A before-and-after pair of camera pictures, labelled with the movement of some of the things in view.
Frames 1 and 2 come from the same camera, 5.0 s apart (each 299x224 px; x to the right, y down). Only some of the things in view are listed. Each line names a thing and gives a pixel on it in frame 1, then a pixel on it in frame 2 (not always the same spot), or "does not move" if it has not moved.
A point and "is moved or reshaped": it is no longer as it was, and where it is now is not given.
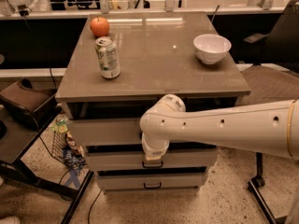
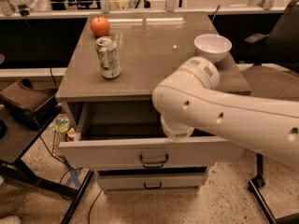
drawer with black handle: x=105 y=132 is moved or reshaped
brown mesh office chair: x=274 y=77 does not move
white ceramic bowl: x=211 y=48 does not move
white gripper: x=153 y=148 -> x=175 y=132
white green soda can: x=107 y=57 does not move
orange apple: x=99 y=26 does not move
